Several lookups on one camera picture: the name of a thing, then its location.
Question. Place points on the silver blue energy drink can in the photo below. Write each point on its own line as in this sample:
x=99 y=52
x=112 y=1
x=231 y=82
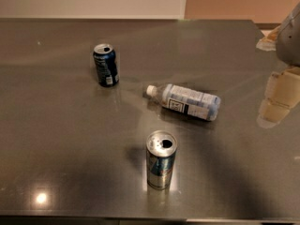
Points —
x=161 y=148

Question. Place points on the dark blue soda can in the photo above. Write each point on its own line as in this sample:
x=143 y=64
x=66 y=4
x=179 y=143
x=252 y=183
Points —
x=105 y=61

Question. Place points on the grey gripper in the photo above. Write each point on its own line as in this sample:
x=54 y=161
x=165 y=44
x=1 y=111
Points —
x=289 y=46

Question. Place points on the blue plastic water bottle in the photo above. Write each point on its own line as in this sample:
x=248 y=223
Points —
x=184 y=100

